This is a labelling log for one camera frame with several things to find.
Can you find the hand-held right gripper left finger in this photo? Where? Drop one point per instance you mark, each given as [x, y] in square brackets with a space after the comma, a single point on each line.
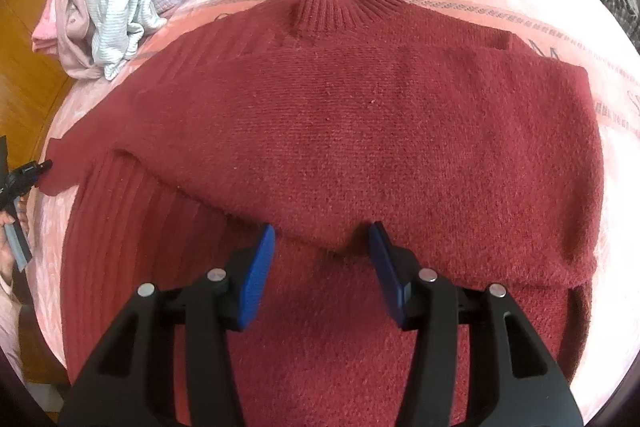
[257, 272]

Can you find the dark wicker chair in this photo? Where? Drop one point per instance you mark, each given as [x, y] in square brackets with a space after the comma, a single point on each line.
[620, 7]

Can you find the person's left hand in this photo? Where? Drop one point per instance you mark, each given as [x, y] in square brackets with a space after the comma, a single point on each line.
[6, 252]

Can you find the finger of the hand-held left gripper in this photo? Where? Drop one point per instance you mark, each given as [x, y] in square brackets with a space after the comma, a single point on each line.
[32, 172]

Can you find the dark red knit sweater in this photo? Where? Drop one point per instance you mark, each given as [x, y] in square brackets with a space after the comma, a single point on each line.
[350, 117]

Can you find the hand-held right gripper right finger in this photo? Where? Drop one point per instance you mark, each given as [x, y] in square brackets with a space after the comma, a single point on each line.
[385, 272]

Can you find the pale pink garment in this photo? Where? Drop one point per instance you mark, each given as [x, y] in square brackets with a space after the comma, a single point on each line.
[70, 17]

